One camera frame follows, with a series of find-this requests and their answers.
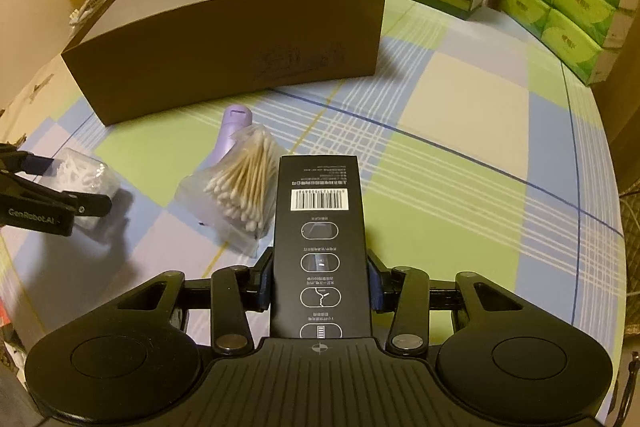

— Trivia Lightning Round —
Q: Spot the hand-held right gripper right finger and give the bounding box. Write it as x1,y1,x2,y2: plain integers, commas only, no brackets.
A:
366,252,526,353

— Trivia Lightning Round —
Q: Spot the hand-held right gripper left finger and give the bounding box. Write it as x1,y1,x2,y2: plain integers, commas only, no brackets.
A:
117,247,275,354

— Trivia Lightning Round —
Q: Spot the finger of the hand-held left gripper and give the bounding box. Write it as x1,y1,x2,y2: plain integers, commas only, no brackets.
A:
0,173,113,220
0,144,53,175

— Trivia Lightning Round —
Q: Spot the clear box of floss picks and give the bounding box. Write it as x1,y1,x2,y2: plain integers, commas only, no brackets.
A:
52,148,121,230

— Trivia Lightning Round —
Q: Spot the black product box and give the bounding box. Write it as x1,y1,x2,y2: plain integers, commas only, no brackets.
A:
270,155,373,340

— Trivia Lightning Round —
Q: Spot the large brown cardboard box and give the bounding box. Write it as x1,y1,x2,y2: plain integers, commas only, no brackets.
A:
61,0,388,126

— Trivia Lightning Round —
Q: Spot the clear bag of cotton swabs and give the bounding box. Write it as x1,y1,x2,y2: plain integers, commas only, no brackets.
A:
174,123,281,260

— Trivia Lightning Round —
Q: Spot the plaid tablecloth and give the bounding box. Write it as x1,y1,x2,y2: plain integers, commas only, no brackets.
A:
0,0,632,427

